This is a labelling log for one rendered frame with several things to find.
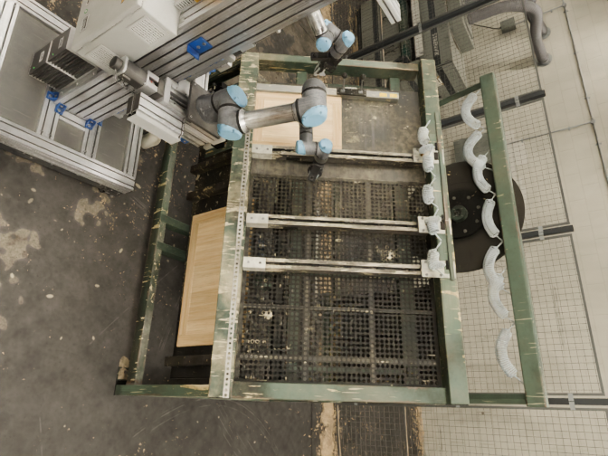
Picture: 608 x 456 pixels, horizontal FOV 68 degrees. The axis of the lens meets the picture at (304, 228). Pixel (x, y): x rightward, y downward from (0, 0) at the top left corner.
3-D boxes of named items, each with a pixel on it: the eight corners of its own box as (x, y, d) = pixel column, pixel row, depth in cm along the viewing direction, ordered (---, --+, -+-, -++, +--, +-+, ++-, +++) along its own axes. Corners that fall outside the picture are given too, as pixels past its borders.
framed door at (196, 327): (194, 216, 320) (193, 215, 318) (255, 200, 291) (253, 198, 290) (178, 346, 287) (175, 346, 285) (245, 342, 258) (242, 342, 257)
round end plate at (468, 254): (398, 174, 337) (513, 144, 295) (401, 177, 341) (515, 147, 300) (404, 278, 307) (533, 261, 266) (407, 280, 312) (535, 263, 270)
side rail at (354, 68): (259, 63, 317) (259, 52, 307) (413, 74, 323) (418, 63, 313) (259, 71, 315) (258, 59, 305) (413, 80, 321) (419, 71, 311)
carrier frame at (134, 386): (164, 94, 352) (246, 53, 308) (271, 169, 458) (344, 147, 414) (113, 395, 271) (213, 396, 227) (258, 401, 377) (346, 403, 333)
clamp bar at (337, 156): (252, 147, 285) (251, 125, 263) (437, 157, 292) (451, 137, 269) (251, 161, 282) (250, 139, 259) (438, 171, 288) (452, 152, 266)
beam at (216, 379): (242, 61, 317) (241, 51, 307) (260, 63, 318) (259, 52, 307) (210, 398, 235) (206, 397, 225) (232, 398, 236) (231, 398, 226)
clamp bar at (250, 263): (243, 257, 258) (242, 242, 236) (447, 266, 265) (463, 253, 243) (242, 273, 255) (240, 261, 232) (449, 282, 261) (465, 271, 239)
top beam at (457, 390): (415, 68, 318) (420, 58, 309) (430, 69, 318) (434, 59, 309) (443, 404, 236) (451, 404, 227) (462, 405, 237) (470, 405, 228)
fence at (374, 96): (257, 87, 303) (256, 83, 299) (396, 96, 308) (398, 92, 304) (256, 93, 301) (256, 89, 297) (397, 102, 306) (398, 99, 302)
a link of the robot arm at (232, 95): (229, 99, 233) (250, 90, 226) (229, 121, 229) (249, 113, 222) (213, 87, 223) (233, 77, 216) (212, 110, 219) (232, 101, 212)
